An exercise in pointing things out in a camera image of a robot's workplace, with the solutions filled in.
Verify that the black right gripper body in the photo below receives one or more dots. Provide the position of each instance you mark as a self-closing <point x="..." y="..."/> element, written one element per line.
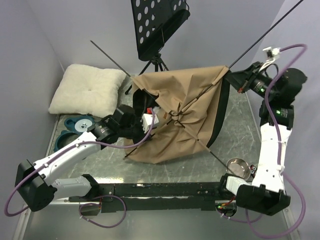
<point x="255" y="80"/>

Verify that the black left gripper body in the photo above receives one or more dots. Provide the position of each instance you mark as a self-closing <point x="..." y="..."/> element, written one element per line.
<point x="135" y="131"/>

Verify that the tan pet tent fabric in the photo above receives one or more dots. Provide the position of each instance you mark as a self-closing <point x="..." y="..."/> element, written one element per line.
<point x="192" y="123"/>

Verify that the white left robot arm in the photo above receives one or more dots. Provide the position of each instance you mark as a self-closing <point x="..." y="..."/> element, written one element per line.
<point x="39" y="183"/>

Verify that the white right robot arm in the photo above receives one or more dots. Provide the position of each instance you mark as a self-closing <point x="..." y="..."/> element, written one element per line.
<point x="266" y="193"/>

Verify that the teal pet bowl holder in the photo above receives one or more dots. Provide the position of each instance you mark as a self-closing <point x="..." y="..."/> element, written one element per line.
<point x="69" y="123"/>

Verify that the steel pet bowl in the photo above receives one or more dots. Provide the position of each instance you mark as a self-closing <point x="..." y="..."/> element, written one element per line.
<point x="239" y="167"/>

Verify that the white paw print bowl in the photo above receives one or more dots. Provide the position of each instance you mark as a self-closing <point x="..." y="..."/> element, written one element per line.
<point x="82" y="125"/>

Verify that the cream white pillow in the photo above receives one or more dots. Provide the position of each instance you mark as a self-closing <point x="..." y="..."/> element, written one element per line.
<point x="87" y="89"/>

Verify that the black music stand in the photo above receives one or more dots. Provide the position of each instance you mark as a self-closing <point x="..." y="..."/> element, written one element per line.
<point x="155" y="22"/>

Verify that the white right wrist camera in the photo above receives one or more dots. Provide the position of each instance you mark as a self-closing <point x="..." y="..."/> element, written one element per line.
<point x="272" y="54"/>

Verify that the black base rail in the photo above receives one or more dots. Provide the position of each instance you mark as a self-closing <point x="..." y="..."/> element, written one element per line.
<point x="158" y="196"/>

